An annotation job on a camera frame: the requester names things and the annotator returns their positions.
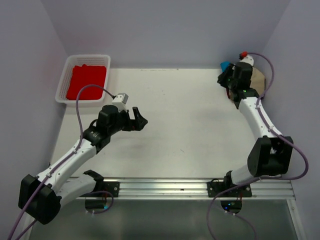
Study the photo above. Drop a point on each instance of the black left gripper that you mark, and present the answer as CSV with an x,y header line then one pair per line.
x,y
140,121

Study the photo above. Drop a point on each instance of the beige t shirt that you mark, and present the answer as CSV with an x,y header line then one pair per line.
x,y
258,81

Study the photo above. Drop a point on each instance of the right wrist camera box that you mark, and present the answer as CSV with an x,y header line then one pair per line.
x,y
245,57

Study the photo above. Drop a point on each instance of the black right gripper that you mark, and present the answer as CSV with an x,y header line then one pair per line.
x,y
222,78

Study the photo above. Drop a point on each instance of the red folded t shirt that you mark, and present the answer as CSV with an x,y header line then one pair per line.
x,y
86,75

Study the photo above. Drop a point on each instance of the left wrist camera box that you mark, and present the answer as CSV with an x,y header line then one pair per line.
x,y
120,101

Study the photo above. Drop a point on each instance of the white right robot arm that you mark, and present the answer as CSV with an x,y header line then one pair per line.
x,y
271,153

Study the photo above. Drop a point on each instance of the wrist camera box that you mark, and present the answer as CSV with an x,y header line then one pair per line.
x,y
245,57
120,101

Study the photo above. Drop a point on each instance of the blue folded t shirt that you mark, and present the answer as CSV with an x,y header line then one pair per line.
x,y
226,66

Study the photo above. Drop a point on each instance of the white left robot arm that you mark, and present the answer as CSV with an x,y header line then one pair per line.
x,y
43,196

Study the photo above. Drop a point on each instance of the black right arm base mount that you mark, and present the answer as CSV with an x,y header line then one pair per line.
x,y
216,186

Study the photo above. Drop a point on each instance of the aluminium table edge rail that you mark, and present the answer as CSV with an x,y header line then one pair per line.
x,y
195,189

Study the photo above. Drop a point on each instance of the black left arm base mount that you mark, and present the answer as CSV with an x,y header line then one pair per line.
x,y
111,187

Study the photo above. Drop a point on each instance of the white plastic basket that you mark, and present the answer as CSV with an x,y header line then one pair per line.
x,y
64,82

